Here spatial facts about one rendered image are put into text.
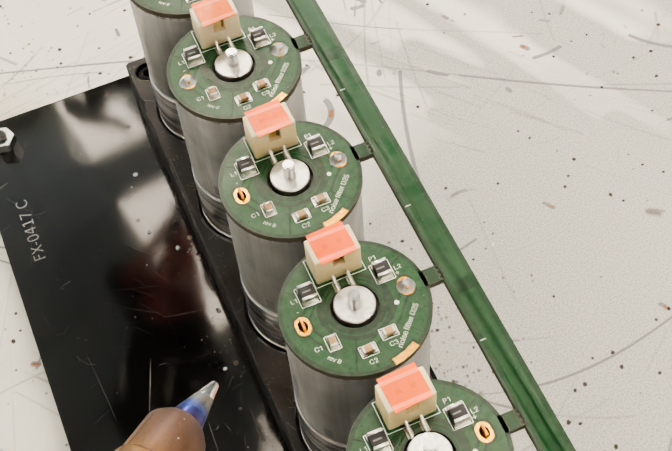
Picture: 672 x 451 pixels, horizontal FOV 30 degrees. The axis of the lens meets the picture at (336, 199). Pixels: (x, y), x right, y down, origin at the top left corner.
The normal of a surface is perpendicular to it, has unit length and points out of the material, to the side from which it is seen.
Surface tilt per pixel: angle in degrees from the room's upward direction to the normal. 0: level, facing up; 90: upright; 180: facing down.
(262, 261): 90
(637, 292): 0
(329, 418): 90
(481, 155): 0
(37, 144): 0
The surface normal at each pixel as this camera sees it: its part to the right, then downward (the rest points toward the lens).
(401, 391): -0.06, -0.56
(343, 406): -0.16, 0.82
